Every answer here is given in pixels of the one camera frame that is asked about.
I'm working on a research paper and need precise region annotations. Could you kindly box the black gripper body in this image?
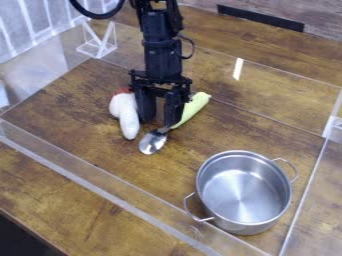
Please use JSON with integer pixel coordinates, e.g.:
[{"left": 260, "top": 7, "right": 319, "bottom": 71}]
[{"left": 126, "top": 38, "right": 193, "bottom": 101}]

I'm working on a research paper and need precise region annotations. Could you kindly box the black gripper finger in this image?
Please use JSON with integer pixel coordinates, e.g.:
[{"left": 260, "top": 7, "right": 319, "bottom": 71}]
[
  {"left": 134, "top": 88, "right": 156, "bottom": 122},
  {"left": 164, "top": 90, "right": 188, "bottom": 127}
]

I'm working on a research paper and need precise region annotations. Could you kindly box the white toy mushroom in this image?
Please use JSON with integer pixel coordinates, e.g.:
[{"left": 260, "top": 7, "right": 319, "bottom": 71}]
[{"left": 108, "top": 87, "right": 140, "bottom": 140}]

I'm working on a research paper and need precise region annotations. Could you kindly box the green handled metal spoon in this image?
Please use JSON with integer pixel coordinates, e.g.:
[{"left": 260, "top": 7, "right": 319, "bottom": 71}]
[{"left": 138, "top": 92, "right": 210, "bottom": 155}]

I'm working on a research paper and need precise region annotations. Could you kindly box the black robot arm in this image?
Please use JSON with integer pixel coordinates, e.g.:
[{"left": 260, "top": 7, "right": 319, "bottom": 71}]
[{"left": 129, "top": 0, "right": 192, "bottom": 127}]

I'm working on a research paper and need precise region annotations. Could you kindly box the stainless steel pot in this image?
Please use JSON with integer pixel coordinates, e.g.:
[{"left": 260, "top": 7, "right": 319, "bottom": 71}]
[{"left": 182, "top": 150, "right": 299, "bottom": 235}]

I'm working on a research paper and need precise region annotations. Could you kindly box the black strip on wall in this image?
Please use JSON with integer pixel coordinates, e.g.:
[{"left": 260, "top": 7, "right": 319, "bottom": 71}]
[{"left": 216, "top": 4, "right": 304, "bottom": 32}]

